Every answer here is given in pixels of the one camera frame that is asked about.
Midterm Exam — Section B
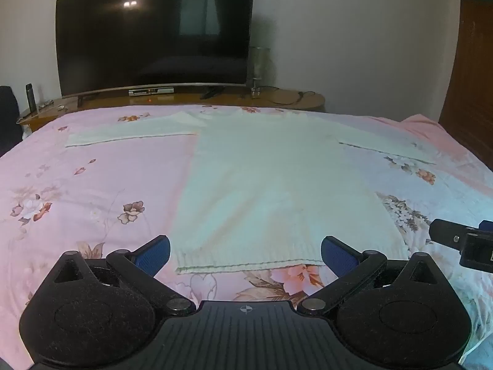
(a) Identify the brown wooden door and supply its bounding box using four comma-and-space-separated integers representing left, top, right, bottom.
439, 0, 493, 151

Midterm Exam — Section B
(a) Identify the white knit sweater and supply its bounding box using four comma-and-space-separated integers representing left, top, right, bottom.
65, 110, 438, 276

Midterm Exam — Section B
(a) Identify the wooden television stand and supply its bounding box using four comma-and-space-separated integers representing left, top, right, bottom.
17, 87, 326, 132

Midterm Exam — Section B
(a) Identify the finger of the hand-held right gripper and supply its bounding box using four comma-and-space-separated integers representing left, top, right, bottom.
429, 218, 468, 253

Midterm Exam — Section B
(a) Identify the black cable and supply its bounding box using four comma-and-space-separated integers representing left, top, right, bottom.
266, 87, 317, 105

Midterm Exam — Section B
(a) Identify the clear glass vase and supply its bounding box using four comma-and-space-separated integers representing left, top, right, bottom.
248, 46, 272, 98

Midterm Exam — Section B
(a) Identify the black curved television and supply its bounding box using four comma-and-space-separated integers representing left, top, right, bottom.
55, 0, 257, 101

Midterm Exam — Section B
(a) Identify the silver set-top box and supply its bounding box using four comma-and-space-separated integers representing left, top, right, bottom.
128, 87, 174, 97

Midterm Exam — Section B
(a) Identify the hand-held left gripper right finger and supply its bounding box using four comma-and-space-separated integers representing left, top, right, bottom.
297, 236, 443, 315

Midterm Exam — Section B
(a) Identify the pink floral bedsheet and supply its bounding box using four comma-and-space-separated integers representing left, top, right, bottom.
0, 104, 493, 370

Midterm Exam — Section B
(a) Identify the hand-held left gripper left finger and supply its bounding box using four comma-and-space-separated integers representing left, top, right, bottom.
52, 234, 196, 315

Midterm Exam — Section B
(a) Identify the dark chair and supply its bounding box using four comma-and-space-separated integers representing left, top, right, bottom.
0, 85, 24, 157

